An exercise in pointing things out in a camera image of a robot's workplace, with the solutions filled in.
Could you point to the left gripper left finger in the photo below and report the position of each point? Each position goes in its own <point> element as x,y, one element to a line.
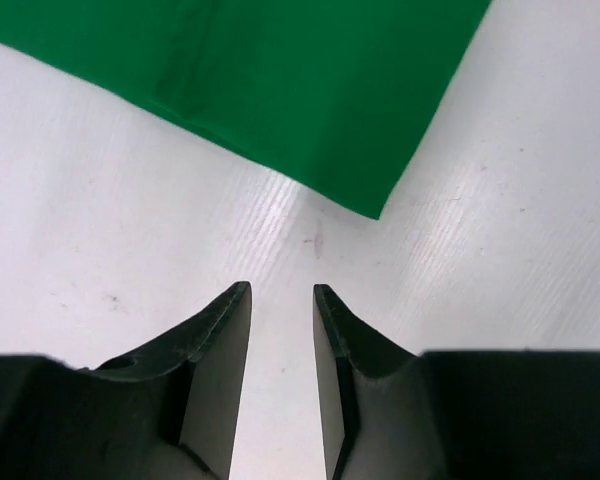
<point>167,409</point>

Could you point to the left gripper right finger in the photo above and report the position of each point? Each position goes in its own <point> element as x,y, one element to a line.
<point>470,414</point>

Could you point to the green t shirt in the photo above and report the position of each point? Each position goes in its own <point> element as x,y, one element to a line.
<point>337,95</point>

